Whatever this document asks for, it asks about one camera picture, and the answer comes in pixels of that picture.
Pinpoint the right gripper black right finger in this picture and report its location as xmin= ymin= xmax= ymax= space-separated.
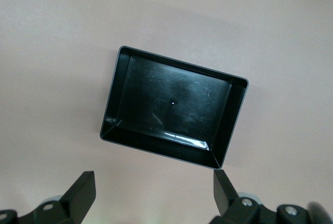
xmin=211 ymin=169 xmax=264 ymax=224

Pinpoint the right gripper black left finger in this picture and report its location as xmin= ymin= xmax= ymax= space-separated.
xmin=23 ymin=170 xmax=96 ymax=224

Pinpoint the black plastic box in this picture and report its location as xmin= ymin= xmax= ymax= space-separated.
xmin=99 ymin=45 xmax=250 ymax=170

